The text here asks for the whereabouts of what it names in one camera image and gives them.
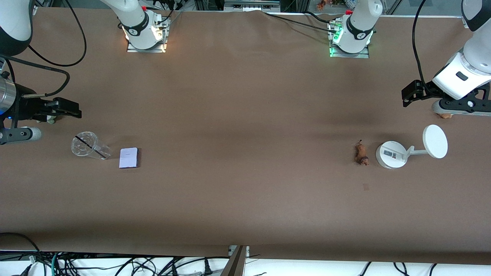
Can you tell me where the brown lion statue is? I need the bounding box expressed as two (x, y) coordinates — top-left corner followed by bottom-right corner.
(354, 140), (370, 166)

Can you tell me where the lavender flip phone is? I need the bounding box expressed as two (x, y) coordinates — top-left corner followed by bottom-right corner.
(119, 147), (139, 169)

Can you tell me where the black drinking straw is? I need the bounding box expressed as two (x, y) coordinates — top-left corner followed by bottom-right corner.
(76, 135), (108, 159)

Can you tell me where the clear plastic cup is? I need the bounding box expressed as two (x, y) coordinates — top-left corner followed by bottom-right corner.
(71, 131), (112, 160)

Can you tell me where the grey metal bar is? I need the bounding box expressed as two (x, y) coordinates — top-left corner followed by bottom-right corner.
(224, 0), (281, 12)

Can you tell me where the brown table cover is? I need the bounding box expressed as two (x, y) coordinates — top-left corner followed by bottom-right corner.
(0, 7), (491, 265)

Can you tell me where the brown wooden beam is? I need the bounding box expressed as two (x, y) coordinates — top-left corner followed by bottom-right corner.
(222, 245), (247, 276)

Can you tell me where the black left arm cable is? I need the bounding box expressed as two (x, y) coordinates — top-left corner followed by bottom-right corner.
(412, 0), (428, 87)

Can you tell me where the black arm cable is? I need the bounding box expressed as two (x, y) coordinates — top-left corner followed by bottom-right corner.
(0, 0), (87, 98)
(412, 0), (428, 87)

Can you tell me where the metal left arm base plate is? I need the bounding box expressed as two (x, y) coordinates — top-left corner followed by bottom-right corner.
(329, 23), (370, 59)

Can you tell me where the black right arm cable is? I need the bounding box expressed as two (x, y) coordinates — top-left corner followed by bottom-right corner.
(0, 0), (87, 98)

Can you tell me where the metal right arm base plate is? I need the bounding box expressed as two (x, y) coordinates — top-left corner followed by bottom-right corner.
(127, 15), (168, 53)

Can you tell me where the black cable with plug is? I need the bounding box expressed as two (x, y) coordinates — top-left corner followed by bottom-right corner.
(171, 256), (231, 276)

